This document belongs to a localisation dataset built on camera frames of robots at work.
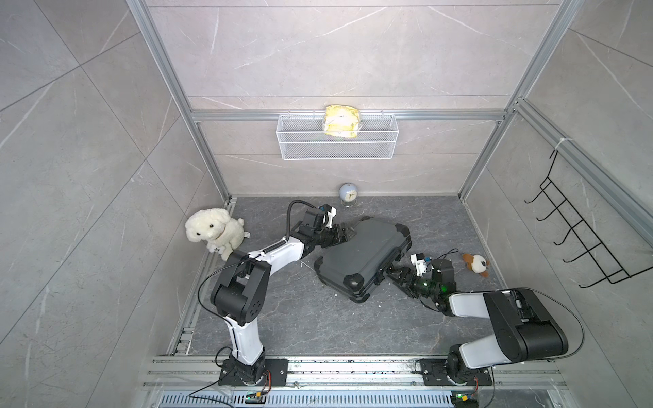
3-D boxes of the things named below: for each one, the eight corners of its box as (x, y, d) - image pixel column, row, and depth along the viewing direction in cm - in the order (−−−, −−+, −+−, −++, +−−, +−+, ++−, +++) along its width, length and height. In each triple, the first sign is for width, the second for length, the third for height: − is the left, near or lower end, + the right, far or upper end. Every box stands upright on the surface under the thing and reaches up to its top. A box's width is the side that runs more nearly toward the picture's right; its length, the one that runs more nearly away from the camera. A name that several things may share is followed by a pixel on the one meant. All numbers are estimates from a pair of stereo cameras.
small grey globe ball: (339, 204, 120) (340, 190, 113) (339, 197, 123) (340, 183, 116) (355, 204, 120) (357, 190, 113) (355, 197, 123) (356, 183, 116)
